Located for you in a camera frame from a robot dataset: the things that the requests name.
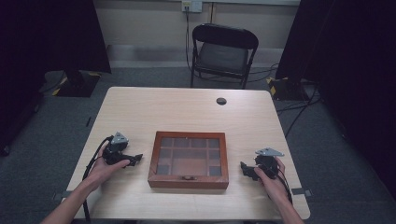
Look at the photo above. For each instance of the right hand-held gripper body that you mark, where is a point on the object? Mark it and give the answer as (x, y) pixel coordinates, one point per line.
(267, 160)

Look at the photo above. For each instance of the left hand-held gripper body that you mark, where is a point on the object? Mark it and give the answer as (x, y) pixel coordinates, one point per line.
(114, 152)

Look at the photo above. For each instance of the person's left hand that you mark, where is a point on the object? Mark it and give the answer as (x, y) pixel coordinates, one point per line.
(101, 171)

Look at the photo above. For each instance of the person's right hand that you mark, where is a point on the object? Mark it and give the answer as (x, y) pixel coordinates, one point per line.
(274, 186)

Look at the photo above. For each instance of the grey tape strip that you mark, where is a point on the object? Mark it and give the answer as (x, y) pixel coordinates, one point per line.
(302, 192)
(62, 195)

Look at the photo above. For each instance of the wooden box with glass lid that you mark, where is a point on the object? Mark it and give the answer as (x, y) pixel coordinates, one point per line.
(188, 160)

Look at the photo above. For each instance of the black table grommet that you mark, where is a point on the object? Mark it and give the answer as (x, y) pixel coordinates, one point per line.
(221, 101)

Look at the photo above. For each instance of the black stand base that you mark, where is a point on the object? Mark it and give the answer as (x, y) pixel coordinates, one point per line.
(79, 84)
(286, 88)

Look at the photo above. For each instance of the black folding chair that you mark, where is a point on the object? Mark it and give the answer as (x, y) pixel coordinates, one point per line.
(222, 56)

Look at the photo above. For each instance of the black curtain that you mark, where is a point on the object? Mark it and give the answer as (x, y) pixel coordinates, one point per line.
(348, 77)

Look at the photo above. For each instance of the white wall outlet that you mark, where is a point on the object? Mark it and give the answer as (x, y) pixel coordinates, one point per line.
(191, 5)

